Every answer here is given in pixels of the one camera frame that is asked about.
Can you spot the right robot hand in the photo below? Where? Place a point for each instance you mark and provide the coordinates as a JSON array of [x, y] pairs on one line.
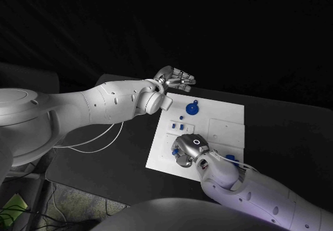
[[191, 144]]

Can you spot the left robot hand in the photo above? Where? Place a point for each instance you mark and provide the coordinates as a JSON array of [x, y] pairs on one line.
[[179, 79]]

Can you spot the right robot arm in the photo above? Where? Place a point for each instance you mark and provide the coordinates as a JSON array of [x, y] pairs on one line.
[[260, 195]]

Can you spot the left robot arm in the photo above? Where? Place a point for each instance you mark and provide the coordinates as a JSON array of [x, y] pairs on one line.
[[79, 106]]

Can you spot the white task board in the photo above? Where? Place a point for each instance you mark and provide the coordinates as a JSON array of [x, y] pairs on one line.
[[224, 115]]

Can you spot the blue gear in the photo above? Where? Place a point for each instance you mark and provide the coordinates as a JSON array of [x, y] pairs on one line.
[[192, 108]]

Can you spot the large blue block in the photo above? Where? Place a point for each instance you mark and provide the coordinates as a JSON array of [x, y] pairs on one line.
[[231, 157]]

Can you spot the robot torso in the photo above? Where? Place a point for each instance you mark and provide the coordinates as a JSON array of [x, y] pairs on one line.
[[182, 216]]

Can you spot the green sheet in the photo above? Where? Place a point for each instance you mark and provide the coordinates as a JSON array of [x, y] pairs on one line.
[[15, 205]]

